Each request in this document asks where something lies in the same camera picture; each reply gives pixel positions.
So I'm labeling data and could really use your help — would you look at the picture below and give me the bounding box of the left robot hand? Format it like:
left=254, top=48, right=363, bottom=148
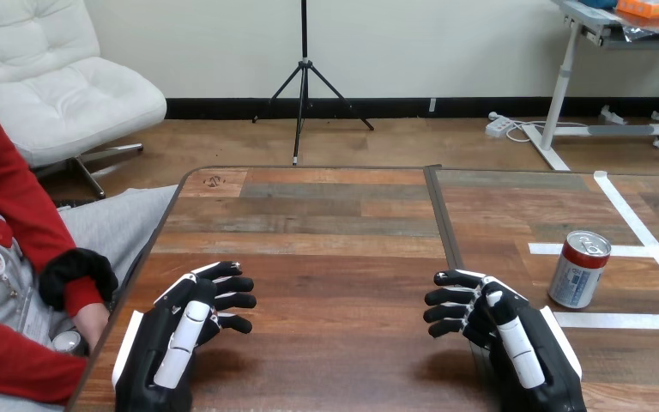
left=112, top=261, right=257, bottom=412

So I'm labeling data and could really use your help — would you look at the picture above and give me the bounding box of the person's hand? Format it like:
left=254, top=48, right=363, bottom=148
left=72, top=302, right=112, bottom=357

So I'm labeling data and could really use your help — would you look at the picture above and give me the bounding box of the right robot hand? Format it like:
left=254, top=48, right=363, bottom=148
left=423, top=269, right=588, bottom=412

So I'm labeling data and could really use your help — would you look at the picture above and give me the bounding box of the person's forearm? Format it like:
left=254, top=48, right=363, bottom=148
left=0, top=308, right=89, bottom=406
left=25, top=221, right=119, bottom=318

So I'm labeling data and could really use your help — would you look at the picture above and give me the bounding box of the red and white drink can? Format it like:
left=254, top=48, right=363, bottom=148
left=547, top=230, right=614, bottom=311

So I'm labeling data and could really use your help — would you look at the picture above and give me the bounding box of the person's body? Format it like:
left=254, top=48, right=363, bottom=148
left=0, top=57, right=180, bottom=412

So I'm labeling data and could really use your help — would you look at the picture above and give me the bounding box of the silver round thing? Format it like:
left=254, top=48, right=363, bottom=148
left=51, top=330, right=89, bottom=358

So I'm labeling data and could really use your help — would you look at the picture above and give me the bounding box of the white power strip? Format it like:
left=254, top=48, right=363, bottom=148
left=484, top=111, right=516, bottom=139

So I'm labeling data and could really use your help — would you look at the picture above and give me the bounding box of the white cushioned chair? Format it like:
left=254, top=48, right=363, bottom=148
left=0, top=0, right=168, bottom=200

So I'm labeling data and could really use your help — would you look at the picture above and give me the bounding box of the white desk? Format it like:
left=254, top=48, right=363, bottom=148
left=521, top=0, right=659, bottom=173

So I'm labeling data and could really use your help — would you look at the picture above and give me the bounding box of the black tripod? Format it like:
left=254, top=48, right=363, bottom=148
left=251, top=0, right=376, bottom=167

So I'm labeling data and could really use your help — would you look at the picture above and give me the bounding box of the orange thing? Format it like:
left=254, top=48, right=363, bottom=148
left=615, top=0, right=659, bottom=20

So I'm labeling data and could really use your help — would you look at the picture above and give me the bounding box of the tangle of cables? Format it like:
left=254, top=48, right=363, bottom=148
left=504, top=119, right=590, bottom=144

